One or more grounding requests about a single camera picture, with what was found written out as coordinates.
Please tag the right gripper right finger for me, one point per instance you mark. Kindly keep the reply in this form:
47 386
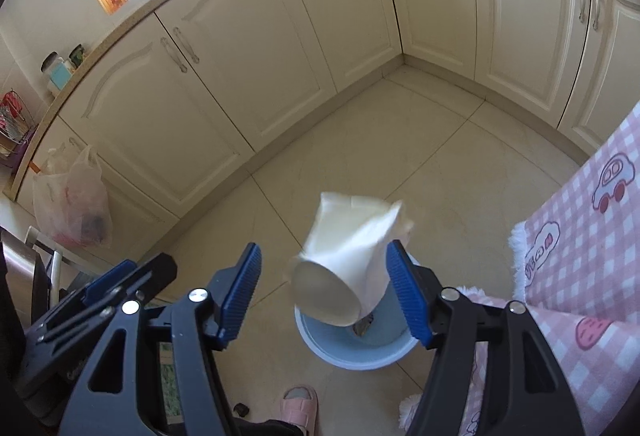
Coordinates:
525 391

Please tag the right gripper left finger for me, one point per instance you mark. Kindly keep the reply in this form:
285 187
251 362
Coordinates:
119 392

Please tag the white paper cup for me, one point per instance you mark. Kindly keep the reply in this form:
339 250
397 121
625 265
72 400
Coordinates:
346 227

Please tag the blue plastic trash bin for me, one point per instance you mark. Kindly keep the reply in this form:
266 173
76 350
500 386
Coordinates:
360 340

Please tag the steel kettle appliance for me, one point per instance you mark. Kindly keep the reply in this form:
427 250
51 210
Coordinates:
26 277

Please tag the pink checkered tablecloth table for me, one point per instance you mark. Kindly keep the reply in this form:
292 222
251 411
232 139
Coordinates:
576 264

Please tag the hanging plastic bag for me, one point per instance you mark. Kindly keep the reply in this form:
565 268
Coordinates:
70 198

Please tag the pink slipper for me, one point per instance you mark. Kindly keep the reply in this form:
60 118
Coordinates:
299 407

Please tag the teal box on counter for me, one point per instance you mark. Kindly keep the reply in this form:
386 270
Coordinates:
60 75

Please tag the dark green can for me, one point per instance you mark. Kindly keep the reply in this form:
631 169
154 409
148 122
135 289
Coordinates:
77 55

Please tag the lower cream cabinets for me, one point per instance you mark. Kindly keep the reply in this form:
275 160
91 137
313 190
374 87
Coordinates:
181 94

